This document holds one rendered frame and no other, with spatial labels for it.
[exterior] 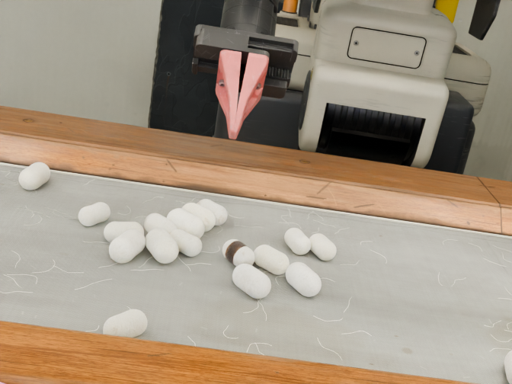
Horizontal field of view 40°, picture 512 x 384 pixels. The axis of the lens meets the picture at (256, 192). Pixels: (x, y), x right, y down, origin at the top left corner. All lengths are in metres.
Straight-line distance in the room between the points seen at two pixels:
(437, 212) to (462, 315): 0.19
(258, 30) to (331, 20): 0.46
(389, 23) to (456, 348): 0.72
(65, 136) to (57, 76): 1.99
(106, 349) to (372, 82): 0.81
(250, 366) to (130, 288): 0.14
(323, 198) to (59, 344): 0.38
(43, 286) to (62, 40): 2.22
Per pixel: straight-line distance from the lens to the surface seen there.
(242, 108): 0.66
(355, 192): 0.73
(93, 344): 0.42
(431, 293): 0.60
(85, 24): 2.67
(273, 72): 0.72
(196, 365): 0.41
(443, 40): 1.18
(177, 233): 0.58
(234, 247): 0.57
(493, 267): 0.69
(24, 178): 0.67
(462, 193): 0.78
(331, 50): 1.17
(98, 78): 2.70
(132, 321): 0.46
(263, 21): 0.72
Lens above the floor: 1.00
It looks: 21 degrees down
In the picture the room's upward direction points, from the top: 10 degrees clockwise
